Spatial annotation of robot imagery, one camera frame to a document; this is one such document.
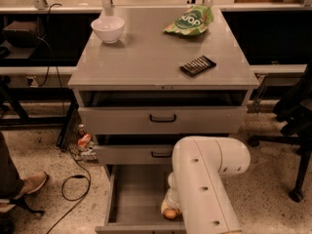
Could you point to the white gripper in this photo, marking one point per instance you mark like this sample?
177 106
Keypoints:
171 201

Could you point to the orange fruit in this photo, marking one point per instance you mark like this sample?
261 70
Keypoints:
170 214

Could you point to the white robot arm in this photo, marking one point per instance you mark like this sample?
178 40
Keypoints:
196 192

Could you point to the bottom grey drawer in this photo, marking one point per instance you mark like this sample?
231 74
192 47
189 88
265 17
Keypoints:
134 201

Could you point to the grey drawer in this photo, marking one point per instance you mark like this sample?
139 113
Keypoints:
136 149
134 201
162 120

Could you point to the middle grey drawer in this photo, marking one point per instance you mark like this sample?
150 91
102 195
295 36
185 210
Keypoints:
136 149

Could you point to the top grey drawer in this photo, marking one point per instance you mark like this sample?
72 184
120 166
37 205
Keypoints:
162 120

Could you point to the grey drawer cabinet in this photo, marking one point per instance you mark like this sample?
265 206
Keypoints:
142 68

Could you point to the orange bottle on floor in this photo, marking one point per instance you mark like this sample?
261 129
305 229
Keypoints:
84 140

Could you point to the tan shoe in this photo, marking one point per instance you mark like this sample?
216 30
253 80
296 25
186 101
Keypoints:
34 183

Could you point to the black snack bar packet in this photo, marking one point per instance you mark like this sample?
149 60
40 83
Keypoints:
197 66

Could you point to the brown trouser leg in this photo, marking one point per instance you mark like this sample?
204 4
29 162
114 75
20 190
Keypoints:
10 182

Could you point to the white bowl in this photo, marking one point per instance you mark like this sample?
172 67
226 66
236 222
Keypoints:
108 29

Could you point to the green chip bag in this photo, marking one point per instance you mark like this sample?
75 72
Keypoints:
193 22

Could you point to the dark box on shelf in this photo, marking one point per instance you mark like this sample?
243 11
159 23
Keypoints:
22 34

